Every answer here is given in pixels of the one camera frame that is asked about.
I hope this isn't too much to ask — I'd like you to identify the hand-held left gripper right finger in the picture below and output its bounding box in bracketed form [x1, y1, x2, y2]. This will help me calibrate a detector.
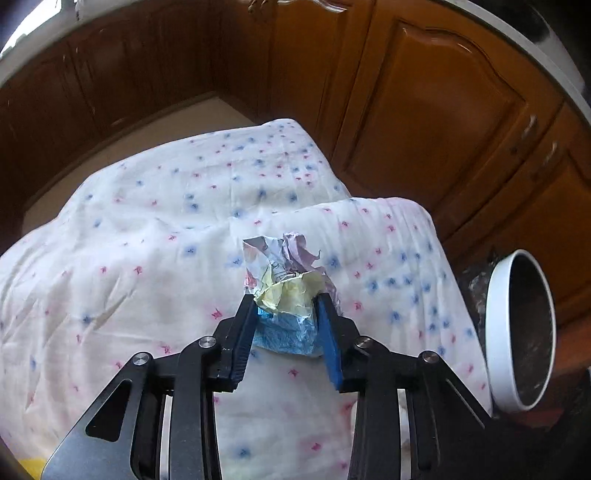
[314, 292, 504, 480]

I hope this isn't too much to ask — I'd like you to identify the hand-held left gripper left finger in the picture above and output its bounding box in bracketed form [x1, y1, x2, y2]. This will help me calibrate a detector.
[39, 293, 259, 480]

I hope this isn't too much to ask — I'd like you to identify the multicoloured paper wrapper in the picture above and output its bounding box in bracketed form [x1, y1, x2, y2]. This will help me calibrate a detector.
[242, 233, 345, 358]

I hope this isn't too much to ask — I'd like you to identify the white-rimmed black trash bin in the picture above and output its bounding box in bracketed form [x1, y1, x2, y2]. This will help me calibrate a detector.
[464, 249, 559, 414]

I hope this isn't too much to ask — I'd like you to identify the white floral cloth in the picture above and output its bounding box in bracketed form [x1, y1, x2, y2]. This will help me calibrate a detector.
[0, 117, 492, 480]

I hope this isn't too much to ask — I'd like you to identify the brown wooden cabinet door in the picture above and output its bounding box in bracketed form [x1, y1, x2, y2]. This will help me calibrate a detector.
[0, 41, 100, 195]
[438, 104, 591, 319]
[330, 0, 563, 217]
[217, 0, 377, 139]
[69, 4, 225, 137]

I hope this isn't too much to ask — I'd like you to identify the grey kitchen countertop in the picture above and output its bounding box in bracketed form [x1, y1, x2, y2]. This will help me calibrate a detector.
[0, 0, 591, 121]

